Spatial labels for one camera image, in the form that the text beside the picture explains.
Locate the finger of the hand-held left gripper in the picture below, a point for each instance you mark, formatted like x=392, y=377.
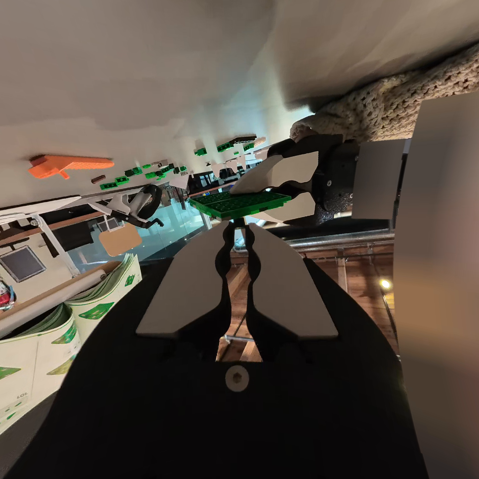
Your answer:
x=284, y=168
x=299, y=209

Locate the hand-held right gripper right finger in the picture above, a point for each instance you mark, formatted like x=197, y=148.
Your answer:
x=292, y=292

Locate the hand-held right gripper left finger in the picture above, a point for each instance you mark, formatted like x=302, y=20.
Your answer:
x=187, y=292

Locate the green mosaic lego plate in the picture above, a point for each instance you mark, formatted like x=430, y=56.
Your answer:
x=235, y=205

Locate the person's left forearm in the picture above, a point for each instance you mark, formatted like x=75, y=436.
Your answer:
x=393, y=104

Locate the black lego plate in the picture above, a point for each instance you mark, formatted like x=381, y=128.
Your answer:
x=243, y=139

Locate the scattered green lego bricks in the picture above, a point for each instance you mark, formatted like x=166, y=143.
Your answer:
x=200, y=151

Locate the lego instruction booklet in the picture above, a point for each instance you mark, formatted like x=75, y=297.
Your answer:
x=97, y=299

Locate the brown lego piece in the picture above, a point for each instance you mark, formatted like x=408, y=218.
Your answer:
x=98, y=179

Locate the orange lego brick separator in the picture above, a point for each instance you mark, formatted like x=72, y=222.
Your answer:
x=75, y=164

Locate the metal ceiling pipe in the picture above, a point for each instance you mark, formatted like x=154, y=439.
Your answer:
x=336, y=237

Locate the brown chair backrest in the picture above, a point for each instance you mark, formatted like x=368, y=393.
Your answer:
x=119, y=239

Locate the ceiling spot lamp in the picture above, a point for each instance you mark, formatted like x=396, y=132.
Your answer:
x=385, y=283

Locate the grey framed screen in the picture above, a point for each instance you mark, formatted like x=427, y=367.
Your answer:
x=22, y=264

